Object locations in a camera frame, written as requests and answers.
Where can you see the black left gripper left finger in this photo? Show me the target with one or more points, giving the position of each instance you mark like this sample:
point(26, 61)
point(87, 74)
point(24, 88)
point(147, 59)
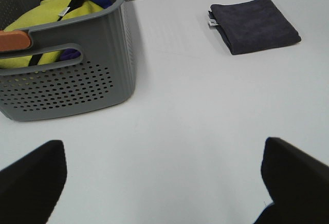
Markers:
point(32, 186)

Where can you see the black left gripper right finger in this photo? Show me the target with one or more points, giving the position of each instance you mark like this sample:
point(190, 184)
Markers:
point(296, 182)

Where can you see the dark grey towel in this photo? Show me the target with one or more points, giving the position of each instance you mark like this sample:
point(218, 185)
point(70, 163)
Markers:
point(253, 26)

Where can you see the grey perforated plastic basket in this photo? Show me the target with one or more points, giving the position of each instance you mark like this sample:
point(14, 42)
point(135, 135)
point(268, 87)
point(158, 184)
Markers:
point(101, 76)

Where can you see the yellow towel with black trim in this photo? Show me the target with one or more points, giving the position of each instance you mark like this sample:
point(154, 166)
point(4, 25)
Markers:
point(48, 11)

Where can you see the blue purple towel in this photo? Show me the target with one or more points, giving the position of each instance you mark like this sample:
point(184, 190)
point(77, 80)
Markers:
point(84, 7)

